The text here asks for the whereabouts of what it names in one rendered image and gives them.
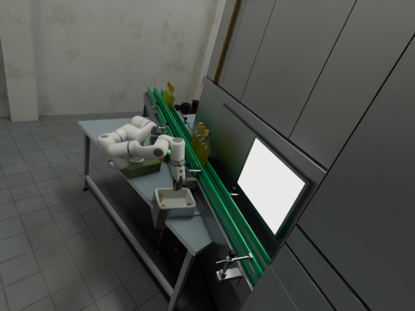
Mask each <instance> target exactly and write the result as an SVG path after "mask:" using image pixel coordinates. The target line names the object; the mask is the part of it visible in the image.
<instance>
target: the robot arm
mask: <svg viewBox="0 0 415 311"><path fill-rule="evenodd" d="M156 130H157V125H156V124H155V123H154V122H152V121H150V120H148V119H146V118H144V117H141V116H134V117H133V118H132V121H131V124H126V125H124V126H122V127H120V128H118V129H117V130H115V131H113V132H111V133H105V134H102V135H100V136H99V137H98V138H97V141H98V144H99V146H100V148H101V150H102V152H103V154H104V155H105V157H106V159H107V161H108V163H109V164H110V165H112V166H113V167H114V168H116V169H125V168H127V167H129V166H130V162H133V163H141V162H143V161H144V160H145V159H146V160H152V159H159V158H162V157H164V156H165V155H166V154H167V152H168V150H170V164H171V174H172V176H173V185H174V184H175V182H177V184H176V191H177V190H180V189H182V184H183V181H185V167H184V163H185V141H184V139H182V138H174V137H171V136H167V135H160V136H159V137H158V138H157V140H156V142H155V143H154V145H152V146H145V140H146V139H148V138H149V137H151V136H152V135H153V134H155V132H156ZM126 140H129V141H127V142H124V141H126ZM182 180H183V181H182ZM178 182H179V183H178Z"/></svg>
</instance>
